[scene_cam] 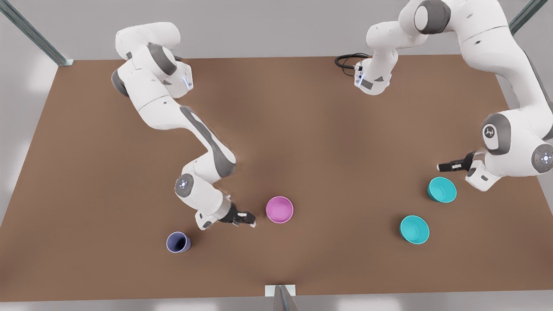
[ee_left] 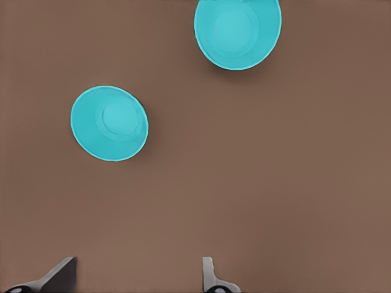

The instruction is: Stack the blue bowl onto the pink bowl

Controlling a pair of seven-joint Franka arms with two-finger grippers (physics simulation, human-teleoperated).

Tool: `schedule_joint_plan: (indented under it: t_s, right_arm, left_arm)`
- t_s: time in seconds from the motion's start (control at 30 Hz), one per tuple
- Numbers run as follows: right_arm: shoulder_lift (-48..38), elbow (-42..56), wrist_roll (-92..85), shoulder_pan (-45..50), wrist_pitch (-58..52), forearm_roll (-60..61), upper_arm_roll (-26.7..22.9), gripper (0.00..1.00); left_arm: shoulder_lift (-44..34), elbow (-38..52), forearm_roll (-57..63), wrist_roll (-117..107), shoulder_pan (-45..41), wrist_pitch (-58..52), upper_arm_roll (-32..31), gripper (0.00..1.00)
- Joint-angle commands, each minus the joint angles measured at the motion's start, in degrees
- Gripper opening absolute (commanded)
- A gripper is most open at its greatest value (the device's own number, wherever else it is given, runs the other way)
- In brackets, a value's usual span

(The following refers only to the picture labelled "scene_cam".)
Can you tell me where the teal blue bowl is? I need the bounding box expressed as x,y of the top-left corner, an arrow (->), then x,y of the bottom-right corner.
427,177 -> 458,203
399,215 -> 430,245

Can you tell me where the pink bowl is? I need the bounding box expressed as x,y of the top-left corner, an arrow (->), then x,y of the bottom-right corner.
266,196 -> 294,224

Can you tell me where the purple cup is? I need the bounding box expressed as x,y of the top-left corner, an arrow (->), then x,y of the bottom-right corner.
166,232 -> 192,254

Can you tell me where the silver frame post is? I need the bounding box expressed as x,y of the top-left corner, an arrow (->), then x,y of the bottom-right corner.
509,0 -> 549,35
265,285 -> 299,311
0,0 -> 74,67

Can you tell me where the black cable loop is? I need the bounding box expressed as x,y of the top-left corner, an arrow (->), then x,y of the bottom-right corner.
334,53 -> 370,77

